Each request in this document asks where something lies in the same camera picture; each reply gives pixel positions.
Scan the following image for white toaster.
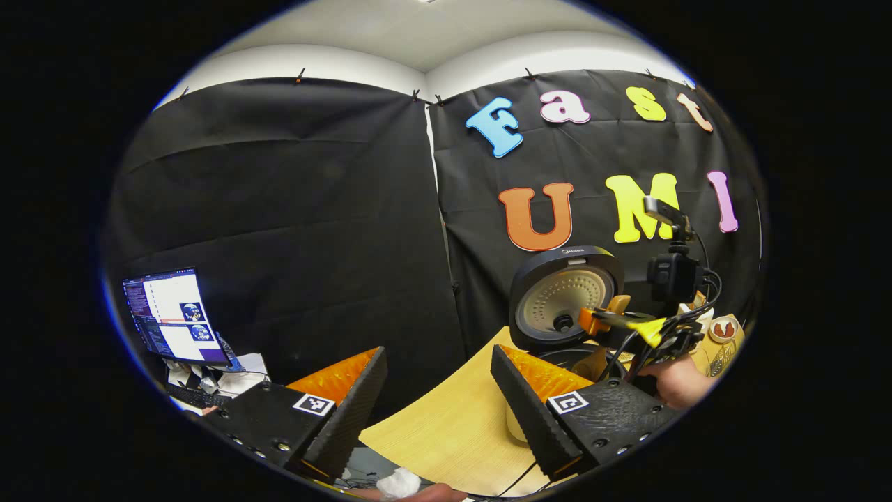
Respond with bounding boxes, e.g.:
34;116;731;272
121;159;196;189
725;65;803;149
686;291;717;334

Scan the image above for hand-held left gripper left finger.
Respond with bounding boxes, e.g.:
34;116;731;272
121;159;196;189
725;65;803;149
202;347;389;485

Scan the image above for wire chopstick holder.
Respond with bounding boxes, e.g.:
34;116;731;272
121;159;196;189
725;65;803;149
700;338;739;377

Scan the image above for white papers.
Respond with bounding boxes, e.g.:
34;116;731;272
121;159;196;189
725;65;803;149
167;352;269;398

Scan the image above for white tissue wad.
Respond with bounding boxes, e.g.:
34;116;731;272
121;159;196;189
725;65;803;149
376;469;422;499

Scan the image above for wooden spoon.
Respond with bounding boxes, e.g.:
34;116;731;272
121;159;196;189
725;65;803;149
568;347;617;382

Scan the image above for dark lidded rice cooker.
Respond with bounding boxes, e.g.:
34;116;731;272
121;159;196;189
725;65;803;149
505;245;628;445

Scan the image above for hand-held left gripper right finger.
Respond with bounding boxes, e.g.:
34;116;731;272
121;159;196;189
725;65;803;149
490;344;684;482

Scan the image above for white plate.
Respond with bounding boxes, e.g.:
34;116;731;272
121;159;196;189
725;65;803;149
709;315;741;344

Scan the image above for open laptop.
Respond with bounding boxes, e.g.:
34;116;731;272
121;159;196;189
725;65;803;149
122;267;234;368

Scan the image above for black backdrop cloth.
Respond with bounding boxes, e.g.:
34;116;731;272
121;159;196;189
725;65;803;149
105;68;764;405

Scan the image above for black cable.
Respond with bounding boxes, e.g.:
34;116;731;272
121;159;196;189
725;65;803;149
599;234;723;381

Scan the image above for black keyboard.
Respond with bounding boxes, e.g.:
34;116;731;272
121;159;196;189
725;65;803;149
166;382;224;410

